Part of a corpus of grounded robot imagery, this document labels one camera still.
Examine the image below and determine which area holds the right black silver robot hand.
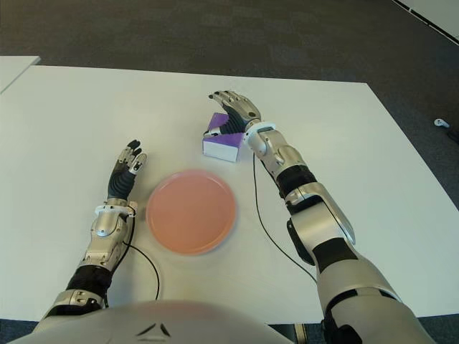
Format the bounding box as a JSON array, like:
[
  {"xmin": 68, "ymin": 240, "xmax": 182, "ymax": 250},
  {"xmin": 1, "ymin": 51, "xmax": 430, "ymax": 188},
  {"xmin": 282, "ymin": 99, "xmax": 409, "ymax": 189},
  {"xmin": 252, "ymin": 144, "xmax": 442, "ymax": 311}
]
[{"xmin": 202, "ymin": 90, "xmax": 262, "ymax": 139}]

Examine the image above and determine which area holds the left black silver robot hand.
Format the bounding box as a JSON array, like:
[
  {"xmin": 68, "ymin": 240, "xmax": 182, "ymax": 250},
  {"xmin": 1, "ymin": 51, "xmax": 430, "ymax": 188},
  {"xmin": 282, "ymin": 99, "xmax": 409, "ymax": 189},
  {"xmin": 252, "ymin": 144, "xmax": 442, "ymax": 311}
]
[{"xmin": 107, "ymin": 139, "xmax": 148, "ymax": 200}]

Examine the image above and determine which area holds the purple tissue paper pack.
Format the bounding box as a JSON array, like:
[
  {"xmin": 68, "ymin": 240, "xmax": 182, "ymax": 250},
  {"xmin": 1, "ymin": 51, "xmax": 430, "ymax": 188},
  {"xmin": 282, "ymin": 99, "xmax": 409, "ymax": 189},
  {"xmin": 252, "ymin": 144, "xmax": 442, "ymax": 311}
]
[{"xmin": 202, "ymin": 112, "xmax": 242, "ymax": 164}]

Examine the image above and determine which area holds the pink round plate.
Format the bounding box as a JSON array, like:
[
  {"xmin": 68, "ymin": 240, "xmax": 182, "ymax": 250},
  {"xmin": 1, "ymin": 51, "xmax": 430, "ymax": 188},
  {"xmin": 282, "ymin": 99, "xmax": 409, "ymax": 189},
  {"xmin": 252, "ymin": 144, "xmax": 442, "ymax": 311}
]
[{"xmin": 145, "ymin": 169, "xmax": 238, "ymax": 256}]

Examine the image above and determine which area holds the silver robot torso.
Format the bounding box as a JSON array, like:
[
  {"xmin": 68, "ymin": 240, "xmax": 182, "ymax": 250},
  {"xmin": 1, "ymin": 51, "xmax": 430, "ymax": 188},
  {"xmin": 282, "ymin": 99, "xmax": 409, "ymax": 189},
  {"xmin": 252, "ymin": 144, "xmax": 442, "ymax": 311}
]
[{"xmin": 6, "ymin": 300, "xmax": 288, "ymax": 344}]

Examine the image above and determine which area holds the white side table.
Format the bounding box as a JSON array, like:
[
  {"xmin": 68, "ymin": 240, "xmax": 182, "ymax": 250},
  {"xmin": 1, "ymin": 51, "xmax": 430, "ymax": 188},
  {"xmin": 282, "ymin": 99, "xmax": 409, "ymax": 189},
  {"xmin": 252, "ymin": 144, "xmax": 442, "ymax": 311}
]
[{"xmin": 0, "ymin": 55, "xmax": 42, "ymax": 95}]

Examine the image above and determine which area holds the white panel with black edge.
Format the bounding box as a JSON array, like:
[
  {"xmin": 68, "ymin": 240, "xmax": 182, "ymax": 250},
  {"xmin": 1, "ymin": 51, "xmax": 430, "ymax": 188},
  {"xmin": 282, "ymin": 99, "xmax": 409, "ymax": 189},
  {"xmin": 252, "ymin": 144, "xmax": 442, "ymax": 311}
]
[{"xmin": 392, "ymin": 0, "xmax": 459, "ymax": 46}]

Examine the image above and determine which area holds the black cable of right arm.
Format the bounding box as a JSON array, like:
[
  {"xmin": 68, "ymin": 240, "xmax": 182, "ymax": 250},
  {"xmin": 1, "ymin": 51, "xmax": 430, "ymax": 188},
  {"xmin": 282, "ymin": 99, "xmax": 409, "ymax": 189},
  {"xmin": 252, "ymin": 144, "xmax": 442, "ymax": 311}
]
[{"xmin": 252, "ymin": 153, "xmax": 318, "ymax": 284}]

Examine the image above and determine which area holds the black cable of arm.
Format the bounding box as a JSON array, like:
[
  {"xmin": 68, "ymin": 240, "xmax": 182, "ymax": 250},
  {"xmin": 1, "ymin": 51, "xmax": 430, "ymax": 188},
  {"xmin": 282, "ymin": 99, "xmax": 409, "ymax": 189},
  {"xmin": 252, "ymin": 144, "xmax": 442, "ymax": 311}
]
[
  {"xmin": 121, "ymin": 211, "xmax": 161, "ymax": 309},
  {"xmin": 252, "ymin": 153, "xmax": 318, "ymax": 284}
]

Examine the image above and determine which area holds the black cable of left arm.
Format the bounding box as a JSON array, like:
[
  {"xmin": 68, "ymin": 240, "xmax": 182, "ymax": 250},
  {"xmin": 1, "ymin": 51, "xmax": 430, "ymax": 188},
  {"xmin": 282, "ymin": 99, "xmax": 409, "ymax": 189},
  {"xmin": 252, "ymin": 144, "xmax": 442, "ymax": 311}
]
[{"xmin": 121, "ymin": 211, "xmax": 161, "ymax": 309}]

